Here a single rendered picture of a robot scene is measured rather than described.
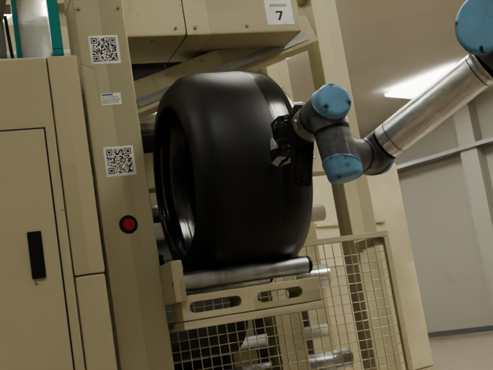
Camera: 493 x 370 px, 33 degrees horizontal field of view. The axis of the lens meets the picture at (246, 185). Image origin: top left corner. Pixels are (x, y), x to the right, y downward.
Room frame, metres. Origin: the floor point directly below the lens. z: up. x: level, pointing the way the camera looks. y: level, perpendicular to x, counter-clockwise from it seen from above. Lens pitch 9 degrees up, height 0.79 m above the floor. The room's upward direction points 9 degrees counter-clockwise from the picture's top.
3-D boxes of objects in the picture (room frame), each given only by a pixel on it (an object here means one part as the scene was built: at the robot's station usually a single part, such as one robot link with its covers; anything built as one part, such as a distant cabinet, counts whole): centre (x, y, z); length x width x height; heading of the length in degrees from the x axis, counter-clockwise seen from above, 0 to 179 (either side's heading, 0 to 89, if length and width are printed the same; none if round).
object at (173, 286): (2.16, 0.26, 0.90); 0.40 x 0.03 x 0.10; 20
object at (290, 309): (2.22, 0.09, 0.80); 0.37 x 0.36 x 0.02; 20
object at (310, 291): (2.09, 0.04, 0.83); 0.36 x 0.09 x 0.06; 110
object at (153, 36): (2.54, 0.08, 1.71); 0.61 x 0.25 x 0.15; 110
